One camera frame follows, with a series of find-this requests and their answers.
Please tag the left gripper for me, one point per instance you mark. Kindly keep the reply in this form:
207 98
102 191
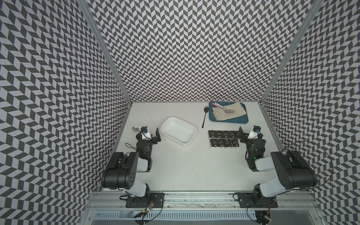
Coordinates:
154 140

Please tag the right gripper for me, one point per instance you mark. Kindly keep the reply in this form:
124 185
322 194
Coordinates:
244 135

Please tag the white plastic storage box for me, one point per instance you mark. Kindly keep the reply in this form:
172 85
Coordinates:
178 130

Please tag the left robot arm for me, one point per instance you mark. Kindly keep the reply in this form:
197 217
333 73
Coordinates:
122 168

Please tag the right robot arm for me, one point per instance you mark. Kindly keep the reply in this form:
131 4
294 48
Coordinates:
292 171

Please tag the blue tray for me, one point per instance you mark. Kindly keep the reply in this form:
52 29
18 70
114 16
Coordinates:
240 120

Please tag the silver spoon on table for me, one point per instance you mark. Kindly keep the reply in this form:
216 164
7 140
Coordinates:
136 129

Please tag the beige folded cloth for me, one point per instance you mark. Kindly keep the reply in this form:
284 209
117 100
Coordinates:
220 115

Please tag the black spoon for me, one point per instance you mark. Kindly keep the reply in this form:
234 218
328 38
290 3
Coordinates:
206 110

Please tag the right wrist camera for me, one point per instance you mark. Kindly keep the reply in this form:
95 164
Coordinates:
255 133

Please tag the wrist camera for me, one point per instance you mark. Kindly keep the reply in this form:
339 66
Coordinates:
255 133
145 135

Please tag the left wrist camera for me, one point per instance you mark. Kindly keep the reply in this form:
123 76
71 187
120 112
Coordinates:
145 135

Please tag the red handled utensil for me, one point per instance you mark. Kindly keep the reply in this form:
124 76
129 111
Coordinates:
223 108

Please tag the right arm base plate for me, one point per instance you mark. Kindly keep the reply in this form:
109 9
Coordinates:
256 201

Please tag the aluminium front rail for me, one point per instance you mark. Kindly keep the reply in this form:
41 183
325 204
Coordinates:
204 200

